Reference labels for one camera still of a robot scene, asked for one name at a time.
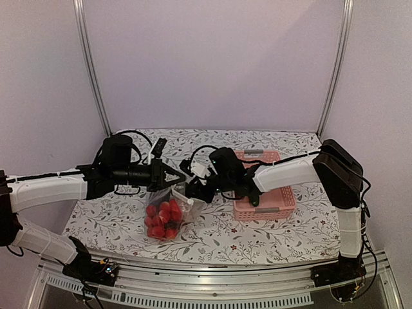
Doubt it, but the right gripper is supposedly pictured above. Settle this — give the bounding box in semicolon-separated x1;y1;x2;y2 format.
184;167;234;203

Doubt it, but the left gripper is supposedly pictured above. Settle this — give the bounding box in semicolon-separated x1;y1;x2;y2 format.
112;158;185;192

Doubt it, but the clear zip top bag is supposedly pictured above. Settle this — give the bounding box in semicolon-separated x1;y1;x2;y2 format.
144;182;206;241

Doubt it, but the green fake cucumber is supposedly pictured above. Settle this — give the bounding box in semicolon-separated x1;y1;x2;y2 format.
248;196;260;207

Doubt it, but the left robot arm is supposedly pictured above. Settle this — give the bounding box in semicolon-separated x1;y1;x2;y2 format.
1;131;185;279

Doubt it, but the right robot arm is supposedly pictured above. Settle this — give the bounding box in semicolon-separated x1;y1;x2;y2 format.
180;139;371;285

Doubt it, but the dark purple fake eggplant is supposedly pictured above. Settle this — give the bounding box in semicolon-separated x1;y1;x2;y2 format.
164;221;181;232

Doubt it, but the floral table mat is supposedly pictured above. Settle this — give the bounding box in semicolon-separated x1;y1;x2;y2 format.
64;129;362;265

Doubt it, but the pink plastic basket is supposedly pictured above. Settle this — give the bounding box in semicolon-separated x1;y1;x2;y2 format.
233;150;296;221

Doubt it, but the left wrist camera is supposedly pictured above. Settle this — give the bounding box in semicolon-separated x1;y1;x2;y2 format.
147;138;167;165

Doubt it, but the aluminium front rail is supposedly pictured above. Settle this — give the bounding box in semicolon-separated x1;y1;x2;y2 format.
28;250;403;308

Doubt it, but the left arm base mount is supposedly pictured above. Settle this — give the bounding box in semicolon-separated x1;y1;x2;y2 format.
62;257;119;286

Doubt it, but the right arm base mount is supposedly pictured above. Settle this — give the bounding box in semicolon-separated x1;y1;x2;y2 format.
310;254;366;303

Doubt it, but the left aluminium frame post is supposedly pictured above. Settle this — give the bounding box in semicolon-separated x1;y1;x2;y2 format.
73;0;112;136

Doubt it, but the aluminium frame post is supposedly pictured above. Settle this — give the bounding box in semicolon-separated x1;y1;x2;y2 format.
316;0;354;140
73;0;112;136

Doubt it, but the right aluminium frame post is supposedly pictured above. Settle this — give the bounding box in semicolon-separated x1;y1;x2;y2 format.
316;0;354;140

